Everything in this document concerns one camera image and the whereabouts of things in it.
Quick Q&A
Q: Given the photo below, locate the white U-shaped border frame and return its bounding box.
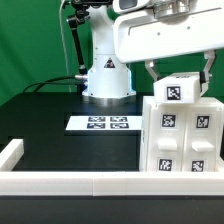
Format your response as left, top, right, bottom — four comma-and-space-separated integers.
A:
0, 139, 224, 196

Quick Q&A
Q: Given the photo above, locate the white cabinet body box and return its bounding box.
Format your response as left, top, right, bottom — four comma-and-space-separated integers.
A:
139, 96, 224, 172

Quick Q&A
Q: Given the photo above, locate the white fiducial marker sheet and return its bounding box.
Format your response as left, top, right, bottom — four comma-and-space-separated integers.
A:
66, 115, 142, 131

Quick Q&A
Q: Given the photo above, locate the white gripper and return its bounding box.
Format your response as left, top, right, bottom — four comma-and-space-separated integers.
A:
113, 0, 224, 96

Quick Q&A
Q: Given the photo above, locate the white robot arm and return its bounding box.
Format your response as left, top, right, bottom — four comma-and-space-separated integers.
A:
84, 0, 224, 104

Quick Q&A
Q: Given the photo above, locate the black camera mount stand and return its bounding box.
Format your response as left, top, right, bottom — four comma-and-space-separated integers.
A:
65, 0, 114, 94

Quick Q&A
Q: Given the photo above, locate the white cabinet door panel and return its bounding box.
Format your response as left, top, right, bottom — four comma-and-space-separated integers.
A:
182, 103, 223, 172

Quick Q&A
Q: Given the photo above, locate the small white cube part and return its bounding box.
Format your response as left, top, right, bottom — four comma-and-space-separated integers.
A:
153, 72, 201, 104

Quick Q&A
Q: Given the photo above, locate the black cable bundle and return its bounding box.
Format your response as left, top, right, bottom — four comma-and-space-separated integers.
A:
22, 75, 88, 94

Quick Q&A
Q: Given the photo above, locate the white hanging cable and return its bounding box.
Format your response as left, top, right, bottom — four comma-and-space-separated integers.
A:
58, 0, 73, 94

